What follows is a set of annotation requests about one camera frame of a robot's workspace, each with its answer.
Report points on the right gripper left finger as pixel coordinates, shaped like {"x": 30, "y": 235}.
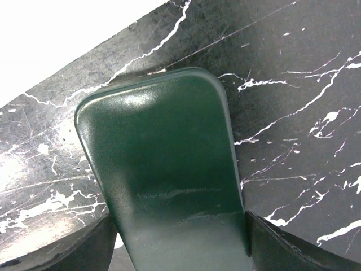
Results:
{"x": 90, "y": 248}

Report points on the dark green glasses case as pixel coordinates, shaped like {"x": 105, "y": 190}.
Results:
{"x": 162, "y": 152}

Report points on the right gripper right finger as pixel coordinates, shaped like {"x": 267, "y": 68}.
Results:
{"x": 274, "y": 249}

